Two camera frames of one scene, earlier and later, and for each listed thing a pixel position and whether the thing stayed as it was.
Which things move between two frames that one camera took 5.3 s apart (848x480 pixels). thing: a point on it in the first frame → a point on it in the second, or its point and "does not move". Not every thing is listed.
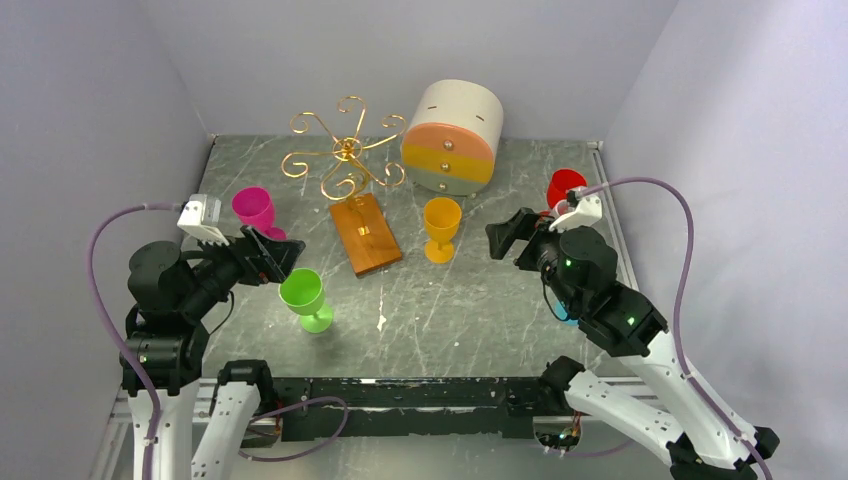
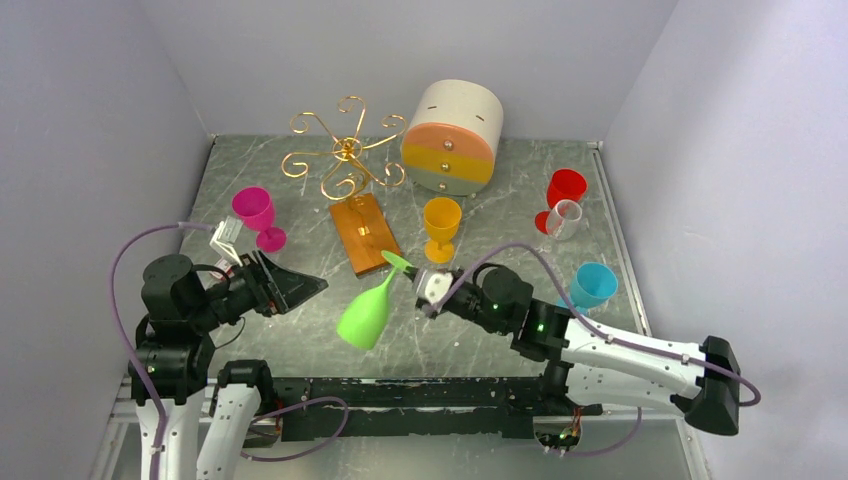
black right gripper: (503, 234) → (411, 272)
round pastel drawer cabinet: (450, 140) does not move
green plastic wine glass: (303, 295) → (363, 320)
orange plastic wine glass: (442, 217) does not move
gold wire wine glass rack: (362, 221) does not move
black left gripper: (274, 261) → (274, 288)
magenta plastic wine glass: (255, 207) does not move
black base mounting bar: (308, 408) does not move
